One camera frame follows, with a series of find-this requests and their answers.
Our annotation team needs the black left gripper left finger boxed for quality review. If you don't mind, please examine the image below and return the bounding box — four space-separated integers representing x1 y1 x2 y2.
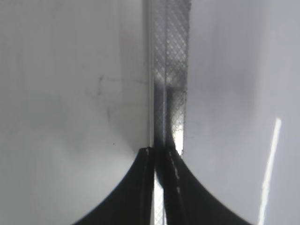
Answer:
75 147 155 225

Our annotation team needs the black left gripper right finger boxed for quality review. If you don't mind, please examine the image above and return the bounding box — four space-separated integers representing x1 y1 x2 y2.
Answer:
155 148 249 225

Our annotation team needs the clear mesh tape strip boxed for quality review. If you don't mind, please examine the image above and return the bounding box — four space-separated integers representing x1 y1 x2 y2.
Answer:
147 0 192 225

